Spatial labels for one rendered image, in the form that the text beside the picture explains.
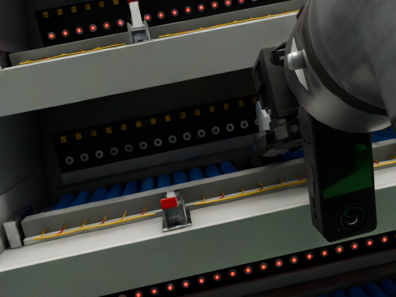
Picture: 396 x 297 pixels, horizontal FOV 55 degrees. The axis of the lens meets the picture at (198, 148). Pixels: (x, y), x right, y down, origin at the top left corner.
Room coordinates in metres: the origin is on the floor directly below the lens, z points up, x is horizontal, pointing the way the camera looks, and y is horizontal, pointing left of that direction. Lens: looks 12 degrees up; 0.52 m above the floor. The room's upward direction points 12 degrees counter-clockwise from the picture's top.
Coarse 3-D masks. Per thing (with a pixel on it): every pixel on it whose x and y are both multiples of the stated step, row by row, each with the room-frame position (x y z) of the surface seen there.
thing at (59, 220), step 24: (384, 144) 0.41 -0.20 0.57; (264, 168) 0.41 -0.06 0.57; (288, 168) 0.40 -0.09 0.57; (144, 192) 0.40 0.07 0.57; (192, 192) 0.40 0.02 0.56; (216, 192) 0.40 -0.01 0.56; (48, 216) 0.39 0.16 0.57; (72, 216) 0.39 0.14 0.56; (96, 216) 0.39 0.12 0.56; (120, 216) 0.40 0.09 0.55; (144, 216) 0.38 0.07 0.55
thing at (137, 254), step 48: (240, 144) 0.52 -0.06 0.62; (288, 192) 0.40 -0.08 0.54; (384, 192) 0.36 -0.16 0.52; (0, 240) 0.38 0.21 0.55; (96, 240) 0.37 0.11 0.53; (144, 240) 0.35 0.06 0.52; (192, 240) 0.36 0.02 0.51; (240, 240) 0.36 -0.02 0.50; (288, 240) 0.37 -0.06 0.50; (0, 288) 0.35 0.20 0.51; (48, 288) 0.35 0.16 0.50; (96, 288) 0.36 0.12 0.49
